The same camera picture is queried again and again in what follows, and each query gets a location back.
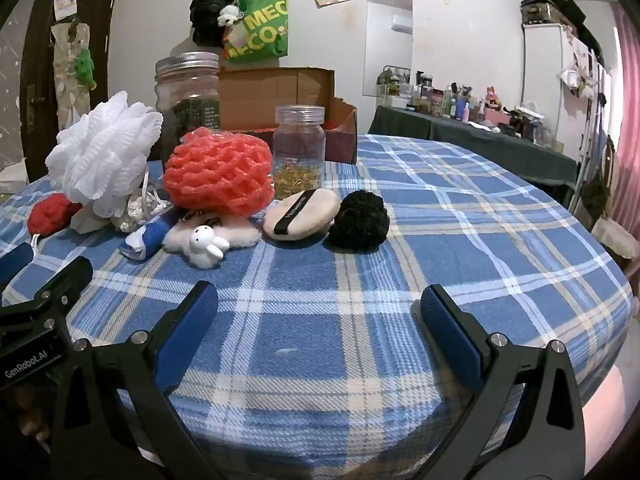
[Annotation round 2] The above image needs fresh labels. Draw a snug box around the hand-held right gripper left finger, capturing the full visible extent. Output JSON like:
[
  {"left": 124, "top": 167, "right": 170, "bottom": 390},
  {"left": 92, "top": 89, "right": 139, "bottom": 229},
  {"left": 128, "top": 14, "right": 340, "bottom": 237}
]
[{"left": 50, "top": 280, "right": 221, "bottom": 480}]

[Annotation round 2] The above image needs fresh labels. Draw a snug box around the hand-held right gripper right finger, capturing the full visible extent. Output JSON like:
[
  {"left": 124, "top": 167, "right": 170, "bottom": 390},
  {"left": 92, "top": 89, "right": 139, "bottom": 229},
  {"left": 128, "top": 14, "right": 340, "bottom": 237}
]
[{"left": 412, "top": 284, "right": 586, "bottom": 480}]

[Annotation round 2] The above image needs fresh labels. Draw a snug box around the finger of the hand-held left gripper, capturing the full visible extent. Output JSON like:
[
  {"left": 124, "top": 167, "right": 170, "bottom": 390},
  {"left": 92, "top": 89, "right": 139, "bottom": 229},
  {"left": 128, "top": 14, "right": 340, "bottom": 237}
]
[
  {"left": 0, "top": 242, "right": 35, "bottom": 281},
  {"left": 36, "top": 256, "right": 95, "bottom": 311}
]

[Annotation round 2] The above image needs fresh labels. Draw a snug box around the small red crochet ball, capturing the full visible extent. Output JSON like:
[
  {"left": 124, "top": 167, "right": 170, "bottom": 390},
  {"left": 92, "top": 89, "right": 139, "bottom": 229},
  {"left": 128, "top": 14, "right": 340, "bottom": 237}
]
[{"left": 26, "top": 192, "right": 83, "bottom": 236}]

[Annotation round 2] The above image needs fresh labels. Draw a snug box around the white bunny toy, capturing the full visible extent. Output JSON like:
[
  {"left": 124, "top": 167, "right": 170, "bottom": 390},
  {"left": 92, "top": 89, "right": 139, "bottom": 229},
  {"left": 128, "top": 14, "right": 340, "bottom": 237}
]
[{"left": 187, "top": 225, "right": 231, "bottom": 268}]

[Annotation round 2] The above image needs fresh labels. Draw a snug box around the blue packet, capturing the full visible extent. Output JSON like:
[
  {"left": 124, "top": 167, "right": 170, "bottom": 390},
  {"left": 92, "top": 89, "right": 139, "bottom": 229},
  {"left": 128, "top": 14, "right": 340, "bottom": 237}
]
[{"left": 119, "top": 210, "right": 181, "bottom": 260}]

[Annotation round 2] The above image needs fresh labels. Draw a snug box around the cream crochet scrubber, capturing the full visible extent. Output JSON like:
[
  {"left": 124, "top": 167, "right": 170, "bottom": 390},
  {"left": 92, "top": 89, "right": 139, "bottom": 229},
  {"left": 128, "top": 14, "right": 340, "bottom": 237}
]
[{"left": 111, "top": 172, "right": 173, "bottom": 233}]

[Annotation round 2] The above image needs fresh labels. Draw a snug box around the white mesh bath loofah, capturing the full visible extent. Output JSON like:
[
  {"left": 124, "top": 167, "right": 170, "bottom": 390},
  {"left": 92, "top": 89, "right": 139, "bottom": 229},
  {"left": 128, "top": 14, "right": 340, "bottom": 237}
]
[{"left": 45, "top": 91, "right": 164, "bottom": 218}]

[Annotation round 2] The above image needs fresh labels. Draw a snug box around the black crochet ball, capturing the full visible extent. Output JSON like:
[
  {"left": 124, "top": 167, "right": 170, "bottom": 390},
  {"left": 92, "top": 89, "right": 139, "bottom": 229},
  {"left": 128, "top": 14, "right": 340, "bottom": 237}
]
[{"left": 327, "top": 190, "right": 391, "bottom": 252}]

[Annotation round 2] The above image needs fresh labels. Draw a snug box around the beige powder puff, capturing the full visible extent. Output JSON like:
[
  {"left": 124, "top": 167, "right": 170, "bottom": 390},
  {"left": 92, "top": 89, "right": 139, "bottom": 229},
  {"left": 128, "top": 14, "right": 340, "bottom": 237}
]
[{"left": 262, "top": 189, "right": 340, "bottom": 237}]

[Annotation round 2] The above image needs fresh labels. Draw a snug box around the coral red mesh loofah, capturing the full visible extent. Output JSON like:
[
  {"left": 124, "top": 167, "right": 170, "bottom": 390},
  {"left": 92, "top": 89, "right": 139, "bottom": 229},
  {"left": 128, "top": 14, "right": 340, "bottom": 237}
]
[{"left": 163, "top": 127, "right": 275, "bottom": 217}]

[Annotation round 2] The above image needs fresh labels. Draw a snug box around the cardboard box red inside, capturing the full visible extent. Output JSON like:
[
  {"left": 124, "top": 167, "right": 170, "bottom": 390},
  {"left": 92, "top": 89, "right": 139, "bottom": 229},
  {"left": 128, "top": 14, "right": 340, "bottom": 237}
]
[{"left": 217, "top": 66, "right": 358, "bottom": 165}]

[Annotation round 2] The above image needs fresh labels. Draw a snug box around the blue plaid blanket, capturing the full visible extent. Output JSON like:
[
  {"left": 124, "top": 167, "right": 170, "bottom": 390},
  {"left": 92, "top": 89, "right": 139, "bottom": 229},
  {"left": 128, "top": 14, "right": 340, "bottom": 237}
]
[{"left": 0, "top": 132, "right": 633, "bottom": 480}]

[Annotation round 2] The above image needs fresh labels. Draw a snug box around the dark brown door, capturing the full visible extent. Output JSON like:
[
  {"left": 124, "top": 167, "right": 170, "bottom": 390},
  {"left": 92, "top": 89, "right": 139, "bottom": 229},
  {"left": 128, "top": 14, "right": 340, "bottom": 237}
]
[{"left": 20, "top": 0, "right": 121, "bottom": 181}]

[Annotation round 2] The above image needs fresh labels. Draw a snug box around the hanging clear plastic bag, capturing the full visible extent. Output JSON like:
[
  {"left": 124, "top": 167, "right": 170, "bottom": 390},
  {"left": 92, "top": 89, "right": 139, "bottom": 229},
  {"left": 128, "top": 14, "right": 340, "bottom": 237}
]
[{"left": 50, "top": 20, "right": 93, "bottom": 133}]

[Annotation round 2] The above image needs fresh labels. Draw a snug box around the desk with dark cloth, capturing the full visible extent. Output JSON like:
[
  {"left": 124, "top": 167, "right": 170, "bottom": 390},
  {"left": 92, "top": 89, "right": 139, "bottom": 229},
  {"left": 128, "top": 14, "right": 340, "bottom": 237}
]
[{"left": 369, "top": 104, "right": 578, "bottom": 201}]

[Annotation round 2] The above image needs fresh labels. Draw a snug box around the beige cushion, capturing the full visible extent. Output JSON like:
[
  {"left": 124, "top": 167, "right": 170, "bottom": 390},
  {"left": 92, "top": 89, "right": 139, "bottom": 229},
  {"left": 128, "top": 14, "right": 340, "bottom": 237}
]
[{"left": 590, "top": 217, "right": 640, "bottom": 266}]

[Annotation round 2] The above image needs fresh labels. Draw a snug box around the small jar of yellow capsules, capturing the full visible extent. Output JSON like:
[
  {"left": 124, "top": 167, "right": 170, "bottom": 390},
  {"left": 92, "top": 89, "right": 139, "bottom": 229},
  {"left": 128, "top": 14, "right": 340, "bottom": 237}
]
[{"left": 272, "top": 105, "right": 327, "bottom": 201}]

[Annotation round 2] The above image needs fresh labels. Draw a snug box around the green plush toy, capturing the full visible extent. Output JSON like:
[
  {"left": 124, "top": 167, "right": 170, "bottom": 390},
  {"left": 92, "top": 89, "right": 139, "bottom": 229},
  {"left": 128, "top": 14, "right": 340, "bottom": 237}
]
[{"left": 75, "top": 47, "right": 98, "bottom": 86}]

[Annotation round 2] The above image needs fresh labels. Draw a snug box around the large glass jar metal lid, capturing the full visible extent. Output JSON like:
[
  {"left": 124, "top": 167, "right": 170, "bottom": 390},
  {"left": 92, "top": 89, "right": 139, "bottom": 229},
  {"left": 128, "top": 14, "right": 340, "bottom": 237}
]
[{"left": 154, "top": 52, "right": 222, "bottom": 163}]

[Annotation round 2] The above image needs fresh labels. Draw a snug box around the row of cosmetic bottles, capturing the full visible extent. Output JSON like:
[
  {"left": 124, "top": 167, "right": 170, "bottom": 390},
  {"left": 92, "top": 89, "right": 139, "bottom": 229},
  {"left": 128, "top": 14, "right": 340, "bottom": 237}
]
[{"left": 376, "top": 65, "right": 563, "bottom": 153}]

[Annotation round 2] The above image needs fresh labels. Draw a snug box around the white fridge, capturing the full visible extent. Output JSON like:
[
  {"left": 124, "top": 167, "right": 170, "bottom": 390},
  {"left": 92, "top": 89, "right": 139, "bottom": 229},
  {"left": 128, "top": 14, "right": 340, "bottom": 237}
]
[{"left": 520, "top": 22, "right": 576, "bottom": 161}]

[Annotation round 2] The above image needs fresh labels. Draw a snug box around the white rack with hanging items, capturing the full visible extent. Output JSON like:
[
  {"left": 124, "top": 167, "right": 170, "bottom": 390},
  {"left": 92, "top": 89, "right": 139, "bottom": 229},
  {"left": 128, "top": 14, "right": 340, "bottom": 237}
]
[{"left": 557, "top": 25, "right": 618, "bottom": 221}]

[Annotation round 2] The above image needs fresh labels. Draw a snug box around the pink curtain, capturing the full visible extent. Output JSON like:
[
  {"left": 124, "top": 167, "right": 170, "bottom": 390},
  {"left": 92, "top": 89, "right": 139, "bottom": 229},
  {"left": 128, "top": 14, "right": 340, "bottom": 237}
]
[{"left": 607, "top": 5, "right": 640, "bottom": 241}]

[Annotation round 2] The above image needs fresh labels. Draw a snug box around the black fluffy bag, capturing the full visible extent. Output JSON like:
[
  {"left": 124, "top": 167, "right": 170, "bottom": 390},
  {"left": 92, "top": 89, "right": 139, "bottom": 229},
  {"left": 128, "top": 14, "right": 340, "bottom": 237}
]
[{"left": 189, "top": 0, "right": 238, "bottom": 48}]

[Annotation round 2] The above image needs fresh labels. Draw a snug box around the green tote bag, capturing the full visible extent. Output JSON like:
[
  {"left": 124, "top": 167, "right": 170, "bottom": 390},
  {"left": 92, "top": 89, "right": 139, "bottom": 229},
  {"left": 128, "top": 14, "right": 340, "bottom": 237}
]
[{"left": 222, "top": 0, "right": 292, "bottom": 63}]

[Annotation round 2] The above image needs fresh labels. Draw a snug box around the dark case on fridge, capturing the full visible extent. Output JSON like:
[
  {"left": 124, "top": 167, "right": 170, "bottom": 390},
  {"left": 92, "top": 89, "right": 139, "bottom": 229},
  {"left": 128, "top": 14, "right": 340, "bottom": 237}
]
[{"left": 520, "top": 0, "right": 576, "bottom": 28}]

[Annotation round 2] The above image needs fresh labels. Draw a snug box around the wall mirror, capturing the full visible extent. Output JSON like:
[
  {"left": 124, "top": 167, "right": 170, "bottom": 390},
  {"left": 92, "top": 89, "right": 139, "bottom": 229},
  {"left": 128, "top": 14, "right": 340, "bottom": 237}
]
[{"left": 362, "top": 0, "right": 415, "bottom": 98}]

